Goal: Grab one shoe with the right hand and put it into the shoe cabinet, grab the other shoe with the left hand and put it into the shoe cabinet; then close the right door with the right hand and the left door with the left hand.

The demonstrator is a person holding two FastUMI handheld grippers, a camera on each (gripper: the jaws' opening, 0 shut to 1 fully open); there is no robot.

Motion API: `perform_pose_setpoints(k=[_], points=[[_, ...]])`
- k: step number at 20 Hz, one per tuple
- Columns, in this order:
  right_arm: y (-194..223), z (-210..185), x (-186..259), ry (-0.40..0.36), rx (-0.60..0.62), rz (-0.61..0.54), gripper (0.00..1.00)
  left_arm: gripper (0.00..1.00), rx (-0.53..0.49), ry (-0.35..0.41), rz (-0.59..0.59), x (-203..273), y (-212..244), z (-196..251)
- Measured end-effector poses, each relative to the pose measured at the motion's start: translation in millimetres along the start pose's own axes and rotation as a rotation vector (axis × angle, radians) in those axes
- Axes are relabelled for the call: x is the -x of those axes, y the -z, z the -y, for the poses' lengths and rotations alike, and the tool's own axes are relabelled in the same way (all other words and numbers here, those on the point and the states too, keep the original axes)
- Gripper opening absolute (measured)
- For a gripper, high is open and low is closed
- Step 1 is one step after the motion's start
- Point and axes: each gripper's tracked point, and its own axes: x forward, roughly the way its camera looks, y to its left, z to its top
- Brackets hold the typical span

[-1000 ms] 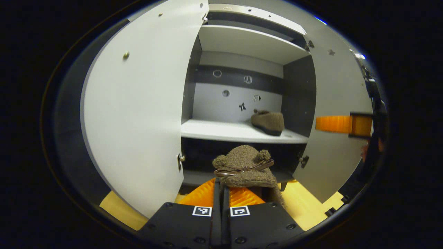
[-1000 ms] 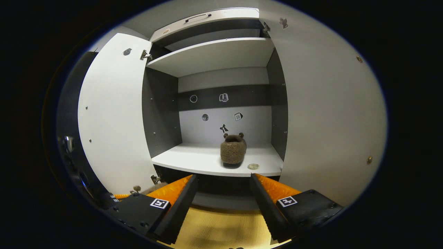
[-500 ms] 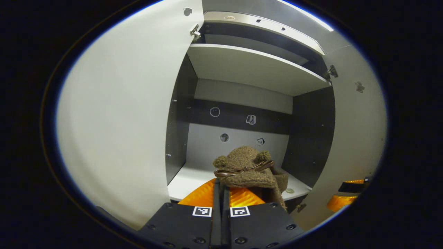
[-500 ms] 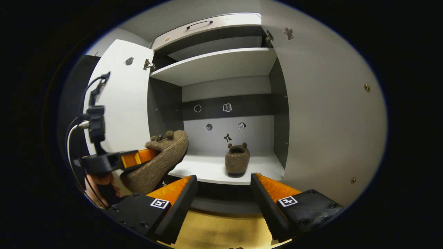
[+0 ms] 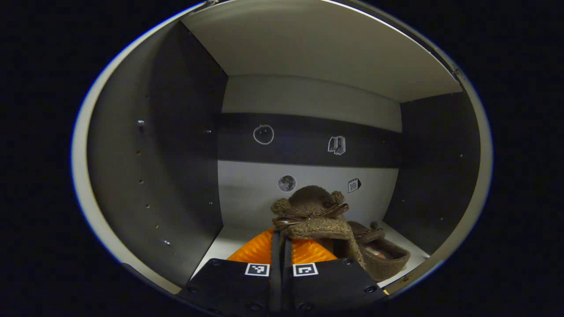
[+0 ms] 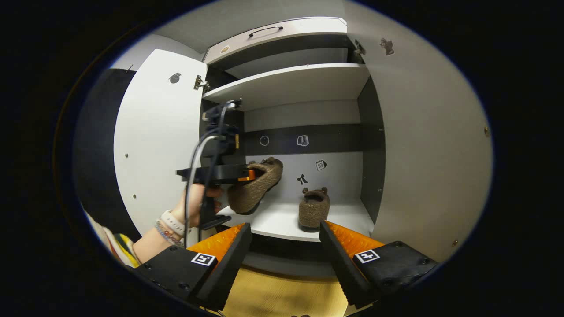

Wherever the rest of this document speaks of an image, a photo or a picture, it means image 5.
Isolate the brown fuzzy shoe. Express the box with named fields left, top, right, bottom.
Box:
left=271, top=185, right=366, bottom=269
left=346, top=221, right=411, bottom=282

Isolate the white shoe cabinet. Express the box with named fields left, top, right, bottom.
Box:
left=70, top=0, right=494, bottom=300

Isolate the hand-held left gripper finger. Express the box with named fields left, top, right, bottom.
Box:
left=282, top=238, right=388, bottom=313
left=176, top=227, right=282, bottom=314

